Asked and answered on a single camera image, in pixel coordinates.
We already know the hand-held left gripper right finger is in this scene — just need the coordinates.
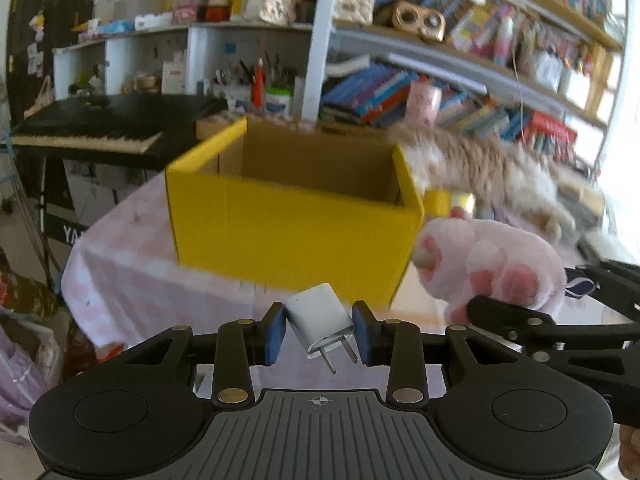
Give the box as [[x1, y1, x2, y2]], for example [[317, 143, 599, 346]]
[[352, 301, 521, 407]]

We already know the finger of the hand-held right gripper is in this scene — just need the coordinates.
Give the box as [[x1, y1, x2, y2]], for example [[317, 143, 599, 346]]
[[581, 259, 640, 322], [466, 295, 640, 427]]

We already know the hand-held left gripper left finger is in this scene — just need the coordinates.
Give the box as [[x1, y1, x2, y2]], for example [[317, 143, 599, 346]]
[[120, 302, 287, 408]]

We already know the white charger plug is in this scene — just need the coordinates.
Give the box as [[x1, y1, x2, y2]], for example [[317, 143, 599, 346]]
[[284, 282, 360, 375]]

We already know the pink plush toy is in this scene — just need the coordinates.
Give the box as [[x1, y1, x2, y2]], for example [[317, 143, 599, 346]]
[[411, 215, 598, 325]]

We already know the yellow cardboard box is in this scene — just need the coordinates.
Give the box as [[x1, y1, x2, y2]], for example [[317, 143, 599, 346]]
[[165, 116, 473, 311]]

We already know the pink checked desktop cloth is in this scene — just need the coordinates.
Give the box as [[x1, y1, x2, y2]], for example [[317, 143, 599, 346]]
[[60, 172, 471, 401]]

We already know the fluffy ginger white cat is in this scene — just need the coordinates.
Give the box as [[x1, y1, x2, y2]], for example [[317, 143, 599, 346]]
[[387, 125, 608, 256]]

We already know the pink cup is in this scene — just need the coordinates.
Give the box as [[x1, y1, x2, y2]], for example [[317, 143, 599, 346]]
[[405, 82, 443, 126]]

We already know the white tub blue label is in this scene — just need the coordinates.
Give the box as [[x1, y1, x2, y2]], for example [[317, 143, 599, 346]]
[[265, 87, 292, 116]]

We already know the red bottle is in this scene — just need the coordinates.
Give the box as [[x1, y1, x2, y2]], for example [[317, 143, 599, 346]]
[[252, 57, 265, 108]]

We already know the pink plastic bag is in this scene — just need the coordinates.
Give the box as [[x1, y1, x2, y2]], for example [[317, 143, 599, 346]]
[[0, 310, 66, 441]]

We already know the black digital piano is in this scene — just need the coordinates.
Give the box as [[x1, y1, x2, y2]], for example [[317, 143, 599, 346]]
[[10, 94, 228, 248]]

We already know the tall white wooden bookshelf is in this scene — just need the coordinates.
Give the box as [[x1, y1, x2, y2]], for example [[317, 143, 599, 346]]
[[300, 0, 626, 171]]

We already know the white shelf unit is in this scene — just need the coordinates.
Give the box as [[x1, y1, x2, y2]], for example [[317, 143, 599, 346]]
[[52, 24, 321, 111]]

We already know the wooden speaker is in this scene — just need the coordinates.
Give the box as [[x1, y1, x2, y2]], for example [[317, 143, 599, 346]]
[[390, 0, 447, 43]]

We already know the red round figurine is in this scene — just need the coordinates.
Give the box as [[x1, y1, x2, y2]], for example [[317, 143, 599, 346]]
[[205, 0, 232, 23]]

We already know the dark door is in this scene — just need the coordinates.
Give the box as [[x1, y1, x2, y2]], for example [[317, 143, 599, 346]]
[[6, 0, 98, 126]]

